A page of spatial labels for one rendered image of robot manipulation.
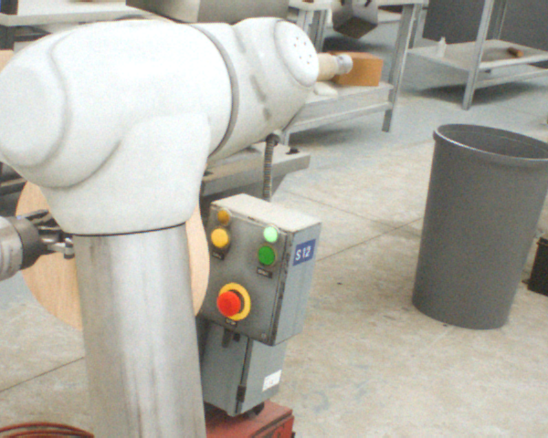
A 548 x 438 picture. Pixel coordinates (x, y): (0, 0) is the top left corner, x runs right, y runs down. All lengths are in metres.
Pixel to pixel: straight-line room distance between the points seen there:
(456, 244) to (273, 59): 3.53
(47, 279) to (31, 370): 1.91
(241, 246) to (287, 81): 0.80
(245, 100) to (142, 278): 0.19
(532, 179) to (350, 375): 1.07
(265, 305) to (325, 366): 2.25
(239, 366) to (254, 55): 1.16
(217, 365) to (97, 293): 1.19
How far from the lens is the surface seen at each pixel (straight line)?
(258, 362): 2.19
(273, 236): 1.81
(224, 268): 1.88
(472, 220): 4.53
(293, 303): 1.88
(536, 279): 5.28
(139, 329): 1.02
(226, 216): 1.86
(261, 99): 1.09
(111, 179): 0.97
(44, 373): 3.77
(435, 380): 4.17
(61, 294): 1.88
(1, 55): 1.92
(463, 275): 4.61
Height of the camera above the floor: 1.68
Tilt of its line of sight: 18 degrees down
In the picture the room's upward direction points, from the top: 10 degrees clockwise
